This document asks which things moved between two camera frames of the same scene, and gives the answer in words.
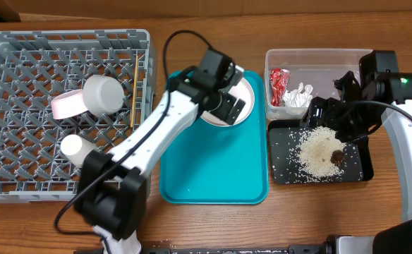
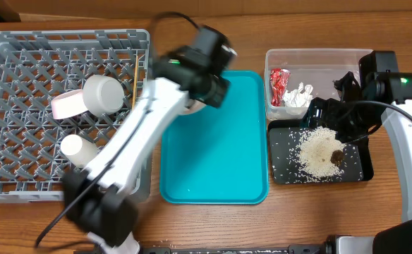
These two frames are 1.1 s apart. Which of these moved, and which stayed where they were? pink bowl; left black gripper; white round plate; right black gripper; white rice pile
Moved: left black gripper; white round plate
Stayed: right black gripper; white rice pile; pink bowl
